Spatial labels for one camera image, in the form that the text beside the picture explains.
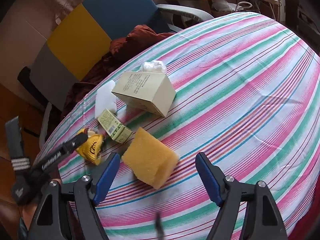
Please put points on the block yellow sponge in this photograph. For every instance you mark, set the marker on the block yellow sponge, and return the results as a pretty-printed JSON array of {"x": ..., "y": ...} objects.
[{"x": 151, "y": 161}]

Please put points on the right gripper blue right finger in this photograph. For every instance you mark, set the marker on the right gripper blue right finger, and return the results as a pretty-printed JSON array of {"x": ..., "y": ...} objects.
[{"x": 212, "y": 178}]

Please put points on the large cream carton box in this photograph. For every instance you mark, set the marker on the large cream carton box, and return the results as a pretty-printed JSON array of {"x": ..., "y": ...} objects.
[{"x": 151, "y": 92}]

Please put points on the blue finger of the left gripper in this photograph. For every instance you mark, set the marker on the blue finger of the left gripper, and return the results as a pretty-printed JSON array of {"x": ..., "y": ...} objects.
[{"x": 72, "y": 144}]

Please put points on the maroon blanket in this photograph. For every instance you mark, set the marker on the maroon blanket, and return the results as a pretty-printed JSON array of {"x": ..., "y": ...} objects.
[{"x": 122, "y": 50}]

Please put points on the small green carton box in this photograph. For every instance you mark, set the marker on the small green carton box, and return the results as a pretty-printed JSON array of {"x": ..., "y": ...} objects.
[{"x": 117, "y": 131}]

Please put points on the wooden wardrobe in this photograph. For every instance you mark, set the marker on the wooden wardrobe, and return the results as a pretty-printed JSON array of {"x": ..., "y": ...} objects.
[{"x": 30, "y": 121}]

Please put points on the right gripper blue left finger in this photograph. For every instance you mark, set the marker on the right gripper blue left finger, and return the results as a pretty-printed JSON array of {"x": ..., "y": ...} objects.
[{"x": 103, "y": 177}]

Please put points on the person left hand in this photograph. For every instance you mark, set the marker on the person left hand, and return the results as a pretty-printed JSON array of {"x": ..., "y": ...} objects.
[{"x": 28, "y": 211}]

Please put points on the striped bed sheet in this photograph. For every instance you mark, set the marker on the striped bed sheet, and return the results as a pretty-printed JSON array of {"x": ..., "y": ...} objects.
[{"x": 247, "y": 95}]

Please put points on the grey yellow blue headboard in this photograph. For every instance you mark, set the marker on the grey yellow blue headboard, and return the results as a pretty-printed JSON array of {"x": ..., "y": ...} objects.
[{"x": 80, "y": 41}]

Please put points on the white bed rail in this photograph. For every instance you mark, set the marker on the white bed rail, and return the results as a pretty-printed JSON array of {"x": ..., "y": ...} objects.
[{"x": 192, "y": 13}]

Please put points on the yellow sock ball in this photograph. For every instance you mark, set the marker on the yellow sock ball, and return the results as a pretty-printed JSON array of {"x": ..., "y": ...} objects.
[{"x": 91, "y": 149}]

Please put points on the white plastic bag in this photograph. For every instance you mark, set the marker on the white plastic bag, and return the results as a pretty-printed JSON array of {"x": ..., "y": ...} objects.
[{"x": 153, "y": 66}]

